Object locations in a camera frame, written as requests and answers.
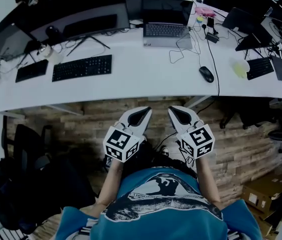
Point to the large black keyboard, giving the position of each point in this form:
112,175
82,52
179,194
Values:
82,68

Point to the black round speaker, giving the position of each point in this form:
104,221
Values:
53,31

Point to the person's shoe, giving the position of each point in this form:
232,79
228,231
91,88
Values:
165,151

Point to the person's left forearm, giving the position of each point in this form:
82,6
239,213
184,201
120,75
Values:
111,181

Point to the person's blue printed t-shirt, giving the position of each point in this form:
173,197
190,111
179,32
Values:
161,219

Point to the person's right forearm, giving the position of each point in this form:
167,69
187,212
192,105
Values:
207,179

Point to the yellow-green ball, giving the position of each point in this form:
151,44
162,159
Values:
200,19

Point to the white drinking bottle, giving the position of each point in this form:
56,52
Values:
53,55

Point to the brown cardboard box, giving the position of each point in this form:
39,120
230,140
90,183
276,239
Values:
266,199

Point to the wide curved black monitor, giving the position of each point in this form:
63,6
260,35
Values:
86,24

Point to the black phone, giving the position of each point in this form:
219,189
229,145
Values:
211,22

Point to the black computer mouse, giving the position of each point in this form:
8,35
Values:
206,74

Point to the person's black trousers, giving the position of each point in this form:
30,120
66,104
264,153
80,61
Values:
168,162

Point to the compact black keyboard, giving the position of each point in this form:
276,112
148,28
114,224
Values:
260,68

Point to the pink box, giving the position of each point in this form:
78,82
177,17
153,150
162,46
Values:
205,11

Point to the yellow-green cup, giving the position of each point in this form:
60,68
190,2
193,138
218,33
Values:
239,67

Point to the grey laptop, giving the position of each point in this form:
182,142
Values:
167,31

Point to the black monitor with stand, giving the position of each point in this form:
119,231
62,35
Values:
242,20

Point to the small black keyboard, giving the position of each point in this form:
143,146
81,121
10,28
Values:
32,71

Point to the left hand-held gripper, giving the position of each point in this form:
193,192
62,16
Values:
119,141

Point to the black office chair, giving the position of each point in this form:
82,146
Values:
251,114
31,174

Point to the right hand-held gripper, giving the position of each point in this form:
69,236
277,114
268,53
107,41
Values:
197,141

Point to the black power adapter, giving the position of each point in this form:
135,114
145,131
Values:
212,37

